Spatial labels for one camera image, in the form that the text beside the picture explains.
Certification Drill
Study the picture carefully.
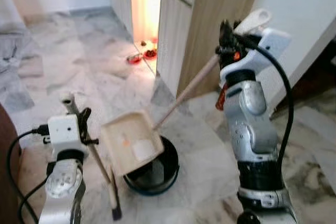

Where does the round black bin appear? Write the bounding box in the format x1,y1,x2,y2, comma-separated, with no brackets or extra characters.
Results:
123,136,180,196

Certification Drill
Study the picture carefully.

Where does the small red bowl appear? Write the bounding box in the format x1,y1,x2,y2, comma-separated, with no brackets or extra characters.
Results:
126,54,142,65
143,48,158,59

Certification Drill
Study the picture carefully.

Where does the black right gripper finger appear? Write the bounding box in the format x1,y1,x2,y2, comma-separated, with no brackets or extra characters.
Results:
219,19,235,44

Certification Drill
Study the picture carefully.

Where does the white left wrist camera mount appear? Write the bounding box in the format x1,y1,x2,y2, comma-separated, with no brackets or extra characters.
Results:
47,114,83,152

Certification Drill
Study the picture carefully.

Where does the brown sofa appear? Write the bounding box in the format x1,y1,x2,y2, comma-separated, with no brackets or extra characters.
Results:
0,103,22,224

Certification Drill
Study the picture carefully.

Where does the tall wooden cabinet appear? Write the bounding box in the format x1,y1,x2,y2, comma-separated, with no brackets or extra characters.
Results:
108,0,266,99

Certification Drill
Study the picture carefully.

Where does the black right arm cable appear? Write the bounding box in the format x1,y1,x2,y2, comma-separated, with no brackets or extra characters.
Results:
231,34,295,172

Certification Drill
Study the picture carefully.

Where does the beige long handled dustpan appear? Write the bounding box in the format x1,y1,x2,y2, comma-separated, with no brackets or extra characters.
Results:
100,8,272,177

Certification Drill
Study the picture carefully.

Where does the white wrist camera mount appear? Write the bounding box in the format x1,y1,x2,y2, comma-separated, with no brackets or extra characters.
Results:
220,27,292,80
47,114,83,152

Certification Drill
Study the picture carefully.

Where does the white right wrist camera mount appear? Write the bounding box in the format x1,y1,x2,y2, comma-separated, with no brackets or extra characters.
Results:
220,27,292,80

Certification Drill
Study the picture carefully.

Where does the wooden broom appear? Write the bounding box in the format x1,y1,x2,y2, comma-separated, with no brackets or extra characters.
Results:
60,92,122,221

